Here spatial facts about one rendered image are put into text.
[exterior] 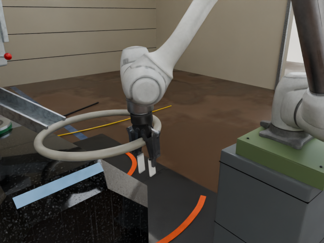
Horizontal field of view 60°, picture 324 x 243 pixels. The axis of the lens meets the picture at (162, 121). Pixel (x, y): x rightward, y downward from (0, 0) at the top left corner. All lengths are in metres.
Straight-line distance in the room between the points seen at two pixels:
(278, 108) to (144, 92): 0.67
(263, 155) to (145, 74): 0.67
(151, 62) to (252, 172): 0.70
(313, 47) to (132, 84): 0.54
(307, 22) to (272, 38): 4.87
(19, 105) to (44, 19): 5.21
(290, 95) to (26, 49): 5.82
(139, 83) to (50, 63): 6.02
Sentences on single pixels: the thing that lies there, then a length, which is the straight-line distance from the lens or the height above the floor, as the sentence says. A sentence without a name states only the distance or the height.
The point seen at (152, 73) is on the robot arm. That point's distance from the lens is 0.69.
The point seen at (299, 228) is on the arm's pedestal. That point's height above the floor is 0.62.
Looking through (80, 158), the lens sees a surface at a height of 0.94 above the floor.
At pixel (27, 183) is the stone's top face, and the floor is 0.84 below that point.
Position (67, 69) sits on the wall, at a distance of 6.82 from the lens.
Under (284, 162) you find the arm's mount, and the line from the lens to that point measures 1.16.
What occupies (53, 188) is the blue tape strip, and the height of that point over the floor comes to 0.82.
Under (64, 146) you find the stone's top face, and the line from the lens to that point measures 1.27.
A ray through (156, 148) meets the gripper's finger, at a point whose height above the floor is 0.95.
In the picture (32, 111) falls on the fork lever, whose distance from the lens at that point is 1.41.
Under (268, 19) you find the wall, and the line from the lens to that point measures 5.83.
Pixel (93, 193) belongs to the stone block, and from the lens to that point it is 1.08.
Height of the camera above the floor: 1.37
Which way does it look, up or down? 21 degrees down
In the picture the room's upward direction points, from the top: straight up
